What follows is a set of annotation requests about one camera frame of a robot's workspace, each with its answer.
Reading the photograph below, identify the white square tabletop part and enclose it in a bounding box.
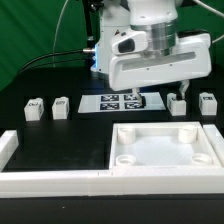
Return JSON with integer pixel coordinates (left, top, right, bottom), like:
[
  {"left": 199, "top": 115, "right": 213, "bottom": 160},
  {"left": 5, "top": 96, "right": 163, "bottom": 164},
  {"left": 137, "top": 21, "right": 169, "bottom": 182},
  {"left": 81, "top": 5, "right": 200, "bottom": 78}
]
[{"left": 109, "top": 122, "right": 222, "bottom": 169}]

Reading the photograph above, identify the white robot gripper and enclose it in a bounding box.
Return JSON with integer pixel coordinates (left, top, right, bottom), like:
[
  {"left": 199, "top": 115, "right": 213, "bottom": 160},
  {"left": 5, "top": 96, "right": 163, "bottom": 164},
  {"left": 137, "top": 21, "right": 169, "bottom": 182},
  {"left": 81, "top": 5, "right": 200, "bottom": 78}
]
[{"left": 109, "top": 29, "right": 211, "bottom": 106}]

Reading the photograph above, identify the grey cable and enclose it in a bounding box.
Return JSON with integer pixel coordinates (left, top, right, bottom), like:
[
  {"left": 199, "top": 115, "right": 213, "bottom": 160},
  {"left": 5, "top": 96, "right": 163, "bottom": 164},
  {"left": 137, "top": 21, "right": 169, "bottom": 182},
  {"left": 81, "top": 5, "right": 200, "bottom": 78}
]
[{"left": 52, "top": 0, "right": 71, "bottom": 68}]

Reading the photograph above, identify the black cable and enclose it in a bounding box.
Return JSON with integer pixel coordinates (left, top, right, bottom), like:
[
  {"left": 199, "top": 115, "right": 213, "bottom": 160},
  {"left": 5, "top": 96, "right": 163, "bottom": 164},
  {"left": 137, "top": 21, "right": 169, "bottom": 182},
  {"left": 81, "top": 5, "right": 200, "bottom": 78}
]
[{"left": 18, "top": 48, "right": 98, "bottom": 75}]

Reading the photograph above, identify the white sheet with markers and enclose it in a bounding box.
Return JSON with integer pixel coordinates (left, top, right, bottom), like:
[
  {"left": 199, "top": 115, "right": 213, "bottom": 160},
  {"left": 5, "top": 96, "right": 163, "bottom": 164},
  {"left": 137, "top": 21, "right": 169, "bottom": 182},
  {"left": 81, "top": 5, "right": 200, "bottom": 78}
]
[{"left": 78, "top": 92, "right": 165, "bottom": 113}]

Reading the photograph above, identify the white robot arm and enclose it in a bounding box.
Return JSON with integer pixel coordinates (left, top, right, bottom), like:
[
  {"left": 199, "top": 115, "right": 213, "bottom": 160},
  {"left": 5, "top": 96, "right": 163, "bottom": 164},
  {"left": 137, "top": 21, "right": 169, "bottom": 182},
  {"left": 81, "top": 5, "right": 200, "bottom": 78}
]
[{"left": 88, "top": 0, "right": 213, "bottom": 99}]

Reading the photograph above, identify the black vertical pole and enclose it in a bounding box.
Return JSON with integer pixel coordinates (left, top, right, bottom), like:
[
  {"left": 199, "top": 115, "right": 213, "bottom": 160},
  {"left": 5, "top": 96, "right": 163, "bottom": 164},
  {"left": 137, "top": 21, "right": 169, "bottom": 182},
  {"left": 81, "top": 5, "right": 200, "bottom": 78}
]
[{"left": 82, "top": 0, "right": 94, "bottom": 48}]

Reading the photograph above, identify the white U-shaped fence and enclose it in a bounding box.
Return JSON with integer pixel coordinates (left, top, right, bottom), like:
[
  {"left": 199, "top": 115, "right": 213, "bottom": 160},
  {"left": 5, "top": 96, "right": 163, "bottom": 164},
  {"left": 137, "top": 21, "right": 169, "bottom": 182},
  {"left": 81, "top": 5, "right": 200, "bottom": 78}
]
[{"left": 0, "top": 124, "right": 224, "bottom": 198}]

